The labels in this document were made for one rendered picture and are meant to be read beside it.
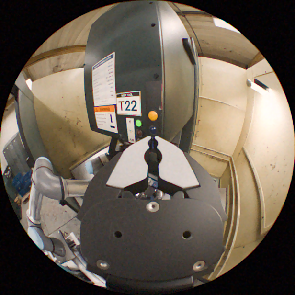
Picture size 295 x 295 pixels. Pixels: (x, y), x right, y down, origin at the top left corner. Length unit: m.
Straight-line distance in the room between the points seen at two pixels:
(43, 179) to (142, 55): 0.49
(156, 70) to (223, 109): 1.10
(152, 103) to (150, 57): 0.13
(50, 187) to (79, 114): 1.23
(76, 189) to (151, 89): 0.43
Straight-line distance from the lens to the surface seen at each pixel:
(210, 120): 1.27
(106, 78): 0.37
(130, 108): 0.29
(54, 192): 0.39
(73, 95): 1.48
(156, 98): 0.23
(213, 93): 1.25
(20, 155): 4.98
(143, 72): 0.26
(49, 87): 1.47
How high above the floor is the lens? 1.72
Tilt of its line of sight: 32 degrees down
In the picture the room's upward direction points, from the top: 2 degrees counter-clockwise
